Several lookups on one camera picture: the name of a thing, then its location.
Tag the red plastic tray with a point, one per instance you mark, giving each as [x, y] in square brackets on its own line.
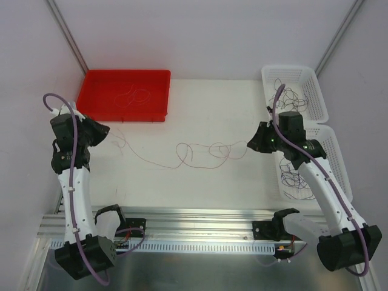
[125, 95]

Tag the white slotted cable duct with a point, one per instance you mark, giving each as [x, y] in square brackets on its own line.
[245, 247]

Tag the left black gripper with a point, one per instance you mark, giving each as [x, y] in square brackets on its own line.
[97, 132]

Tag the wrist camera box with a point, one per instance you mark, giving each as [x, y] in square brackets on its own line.
[270, 112]
[65, 110]

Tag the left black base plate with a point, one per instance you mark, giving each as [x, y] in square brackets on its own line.
[134, 224]

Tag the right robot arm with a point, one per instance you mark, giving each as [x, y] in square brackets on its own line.
[347, 242]

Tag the aluminium mounting rail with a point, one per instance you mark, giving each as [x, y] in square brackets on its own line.
[198, 224]

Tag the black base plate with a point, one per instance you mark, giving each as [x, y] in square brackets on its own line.
[134, 224]
[271, 230]

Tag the far white perforated basket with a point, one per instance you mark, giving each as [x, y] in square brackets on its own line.
[302, 92]

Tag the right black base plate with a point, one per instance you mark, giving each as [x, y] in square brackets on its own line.
[271, 230]

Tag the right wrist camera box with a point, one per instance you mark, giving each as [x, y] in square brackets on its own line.
[270, 112]

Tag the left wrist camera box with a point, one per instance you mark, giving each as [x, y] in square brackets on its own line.
[65, 110]

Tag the white perforated basket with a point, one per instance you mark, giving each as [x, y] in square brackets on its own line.
[302, 92]
[292, 186]

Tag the near white perforated basket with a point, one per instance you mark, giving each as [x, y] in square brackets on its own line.
[292, 186]

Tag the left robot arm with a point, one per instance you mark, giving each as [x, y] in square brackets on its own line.
[88, 240]

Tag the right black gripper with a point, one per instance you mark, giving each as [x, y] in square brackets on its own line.
[258, 140]

